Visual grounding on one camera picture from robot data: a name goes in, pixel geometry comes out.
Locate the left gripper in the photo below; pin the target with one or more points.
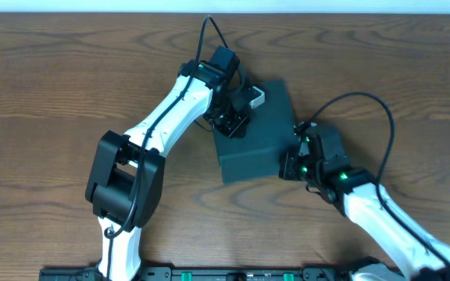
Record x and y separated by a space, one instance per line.
232 127

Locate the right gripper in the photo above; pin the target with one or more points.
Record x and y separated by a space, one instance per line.
290 166

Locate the dark green box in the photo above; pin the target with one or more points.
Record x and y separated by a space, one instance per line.
268 135

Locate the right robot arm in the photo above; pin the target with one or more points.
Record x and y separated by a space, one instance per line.
360 198

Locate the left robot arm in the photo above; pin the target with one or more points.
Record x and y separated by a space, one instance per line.
126 178

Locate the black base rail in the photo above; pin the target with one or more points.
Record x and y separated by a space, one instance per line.
168 274

